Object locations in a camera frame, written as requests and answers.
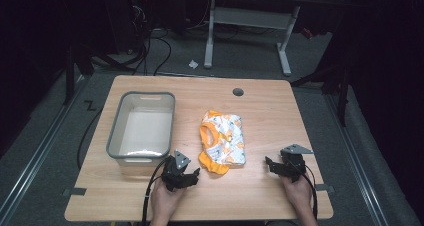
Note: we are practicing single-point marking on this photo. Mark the grey tape strip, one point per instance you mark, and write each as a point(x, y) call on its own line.
point(74, 191)
point(325, 187)

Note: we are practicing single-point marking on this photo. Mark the white plastic bin grey rim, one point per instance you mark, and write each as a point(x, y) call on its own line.
point(142, 129)

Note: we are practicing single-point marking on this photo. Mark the orange and white baby garment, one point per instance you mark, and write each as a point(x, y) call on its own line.
point(221, 140)

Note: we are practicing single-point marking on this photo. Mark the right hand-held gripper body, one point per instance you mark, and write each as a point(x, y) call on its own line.
point(292, 162)

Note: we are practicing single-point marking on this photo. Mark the black metal stand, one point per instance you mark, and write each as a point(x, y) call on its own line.
point(71, 66)
point(333, 79)

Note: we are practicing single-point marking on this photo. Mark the crumpled white paper scrap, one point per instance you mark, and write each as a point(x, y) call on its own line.
point(193, 64)

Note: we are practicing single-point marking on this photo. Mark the person's right hand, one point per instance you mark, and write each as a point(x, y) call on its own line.
point(297, 192)

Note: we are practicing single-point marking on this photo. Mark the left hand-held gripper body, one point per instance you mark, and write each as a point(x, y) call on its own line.
point(175, 172)

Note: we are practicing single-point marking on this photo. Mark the white metal frame desk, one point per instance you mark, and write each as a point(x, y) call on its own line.
point(250, 21)

